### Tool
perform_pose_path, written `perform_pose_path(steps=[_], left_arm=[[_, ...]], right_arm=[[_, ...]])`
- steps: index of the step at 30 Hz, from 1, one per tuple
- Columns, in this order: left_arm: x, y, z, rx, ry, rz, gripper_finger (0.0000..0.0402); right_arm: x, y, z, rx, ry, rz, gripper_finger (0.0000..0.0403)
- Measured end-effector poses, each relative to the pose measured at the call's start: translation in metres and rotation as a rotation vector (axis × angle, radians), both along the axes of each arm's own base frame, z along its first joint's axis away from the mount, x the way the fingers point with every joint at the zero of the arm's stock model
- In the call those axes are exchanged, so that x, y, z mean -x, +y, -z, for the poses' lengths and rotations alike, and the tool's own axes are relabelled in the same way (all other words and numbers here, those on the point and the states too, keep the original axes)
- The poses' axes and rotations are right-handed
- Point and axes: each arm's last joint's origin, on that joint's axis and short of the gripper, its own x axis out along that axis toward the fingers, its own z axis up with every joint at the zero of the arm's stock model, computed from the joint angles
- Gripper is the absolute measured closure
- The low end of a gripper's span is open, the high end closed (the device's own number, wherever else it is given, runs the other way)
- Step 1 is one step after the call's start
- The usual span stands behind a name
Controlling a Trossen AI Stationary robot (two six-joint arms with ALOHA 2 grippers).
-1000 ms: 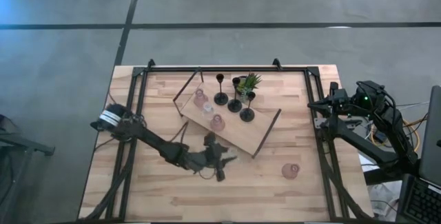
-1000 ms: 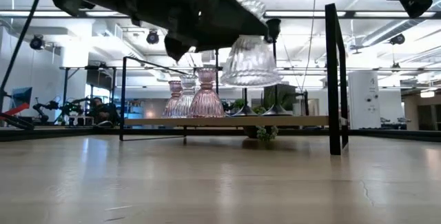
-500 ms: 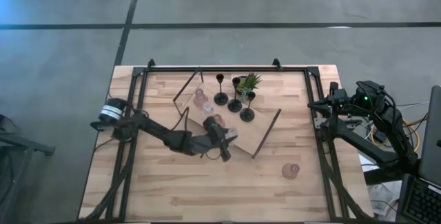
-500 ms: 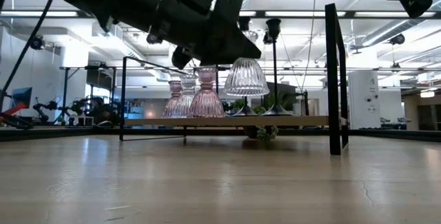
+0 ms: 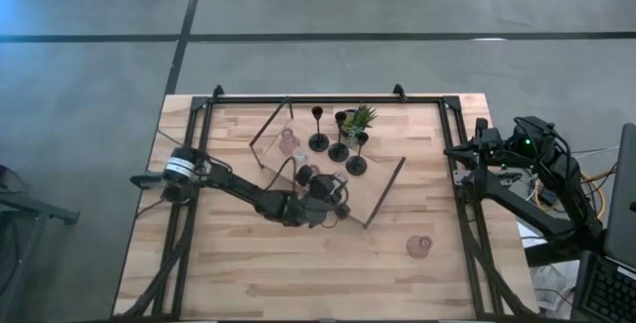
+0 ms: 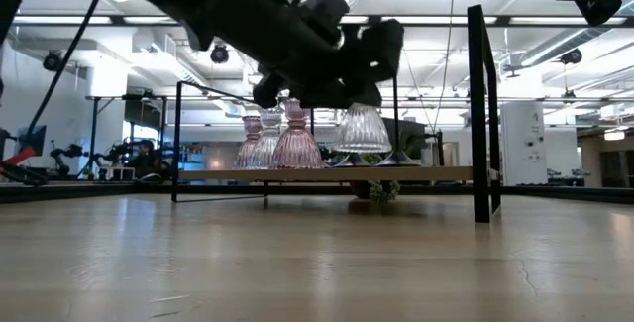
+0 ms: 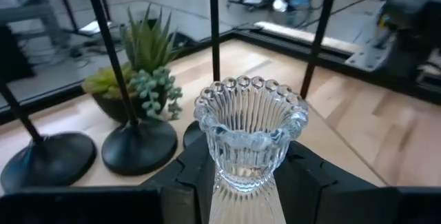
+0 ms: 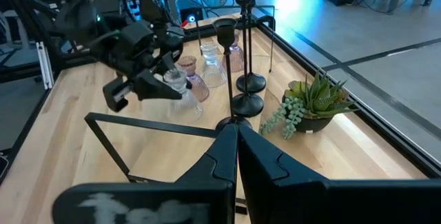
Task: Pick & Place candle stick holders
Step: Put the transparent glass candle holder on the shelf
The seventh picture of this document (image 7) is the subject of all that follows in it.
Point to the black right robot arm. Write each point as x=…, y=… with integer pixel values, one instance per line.
x=413, y=20

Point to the grey metal bracket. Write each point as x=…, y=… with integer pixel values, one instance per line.
x=368, y=56

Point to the black metal candlestick holder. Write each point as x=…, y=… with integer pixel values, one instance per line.
x=139, y=148
x=214, y=27
x=48, y=163

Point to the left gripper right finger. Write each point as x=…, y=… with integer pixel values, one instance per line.
x=317, y=196

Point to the clear glass candle holder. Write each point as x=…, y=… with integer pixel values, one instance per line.
x=248, y=138

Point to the wooden shelf with black frame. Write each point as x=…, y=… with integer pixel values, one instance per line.
x=324, y=138

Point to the potted artificial succulent plant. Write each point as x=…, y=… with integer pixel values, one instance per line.
x=148, y=48

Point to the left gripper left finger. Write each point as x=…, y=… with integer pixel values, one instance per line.
x=186, y=189

